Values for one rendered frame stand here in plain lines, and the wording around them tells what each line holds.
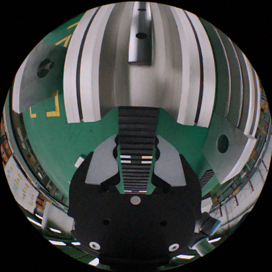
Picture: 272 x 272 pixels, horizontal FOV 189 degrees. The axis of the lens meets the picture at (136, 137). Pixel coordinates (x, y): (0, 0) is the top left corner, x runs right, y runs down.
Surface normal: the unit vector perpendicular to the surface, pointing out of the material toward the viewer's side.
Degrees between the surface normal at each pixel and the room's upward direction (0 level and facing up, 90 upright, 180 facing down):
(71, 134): 0
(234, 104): 90
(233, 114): 90
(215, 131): 90
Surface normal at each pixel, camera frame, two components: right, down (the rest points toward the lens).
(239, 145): -1.00, -0.03
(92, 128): -0.01, 0.51
